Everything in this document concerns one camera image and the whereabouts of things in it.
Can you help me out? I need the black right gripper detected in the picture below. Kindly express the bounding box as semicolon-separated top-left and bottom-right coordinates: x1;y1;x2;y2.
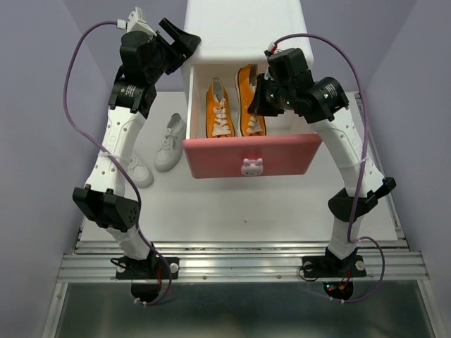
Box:
250;72;295;115

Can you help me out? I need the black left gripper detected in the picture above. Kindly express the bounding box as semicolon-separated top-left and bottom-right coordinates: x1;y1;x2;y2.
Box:
148;22;201;82

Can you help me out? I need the orange sneaker one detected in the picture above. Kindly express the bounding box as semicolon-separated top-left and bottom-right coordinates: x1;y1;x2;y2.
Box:
235;64;266;137
206;77;235;138

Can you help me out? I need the dark pink drawer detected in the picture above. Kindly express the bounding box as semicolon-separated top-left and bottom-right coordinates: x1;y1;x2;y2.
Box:
183;64;321;178

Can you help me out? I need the pink bunny knob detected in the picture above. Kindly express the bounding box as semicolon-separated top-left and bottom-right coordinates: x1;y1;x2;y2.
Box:
240;158;264;176

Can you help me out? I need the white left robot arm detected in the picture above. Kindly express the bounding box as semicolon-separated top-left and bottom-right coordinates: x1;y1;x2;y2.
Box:
73;18;201;277

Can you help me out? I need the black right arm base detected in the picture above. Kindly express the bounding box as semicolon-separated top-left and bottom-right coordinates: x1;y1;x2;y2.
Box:
298;255;367;302

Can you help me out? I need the white sneaker near arm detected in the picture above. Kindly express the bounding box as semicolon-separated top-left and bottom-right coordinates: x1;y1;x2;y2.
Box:
127;153;154;188

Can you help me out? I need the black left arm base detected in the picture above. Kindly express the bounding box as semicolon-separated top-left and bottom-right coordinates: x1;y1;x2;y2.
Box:
110;253;180;306

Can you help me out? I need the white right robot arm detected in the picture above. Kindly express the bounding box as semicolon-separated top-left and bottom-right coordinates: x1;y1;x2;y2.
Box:
249;48;396;275

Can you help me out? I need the white shoe cabinet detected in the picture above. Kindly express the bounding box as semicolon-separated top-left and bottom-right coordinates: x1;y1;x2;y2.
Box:
182;1;307;139

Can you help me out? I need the white sneaker near cabinet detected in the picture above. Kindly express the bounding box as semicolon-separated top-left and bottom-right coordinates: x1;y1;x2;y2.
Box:
154;113;186;173

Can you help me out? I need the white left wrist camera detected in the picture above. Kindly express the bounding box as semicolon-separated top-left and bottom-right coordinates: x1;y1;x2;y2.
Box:
116;6;156;38

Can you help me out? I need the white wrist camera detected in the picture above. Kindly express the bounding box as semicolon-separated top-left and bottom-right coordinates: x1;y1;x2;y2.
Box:
116;6;156;38
264;44;282;58

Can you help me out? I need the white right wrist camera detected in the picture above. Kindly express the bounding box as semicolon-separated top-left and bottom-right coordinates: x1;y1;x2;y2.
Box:
264;44;282;58

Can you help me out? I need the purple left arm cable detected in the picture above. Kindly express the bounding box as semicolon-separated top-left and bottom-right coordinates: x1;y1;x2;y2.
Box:
64;20;173;306

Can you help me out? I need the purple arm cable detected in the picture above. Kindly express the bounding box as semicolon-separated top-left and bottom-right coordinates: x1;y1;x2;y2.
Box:
64;20;173;306
273;33;385;305

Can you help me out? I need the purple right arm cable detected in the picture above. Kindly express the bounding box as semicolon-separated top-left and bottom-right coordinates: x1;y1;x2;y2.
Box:
273;33;385;305

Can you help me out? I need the aluminium rail frame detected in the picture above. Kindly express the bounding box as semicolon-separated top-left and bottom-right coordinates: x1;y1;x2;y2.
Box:
40;89;443;338

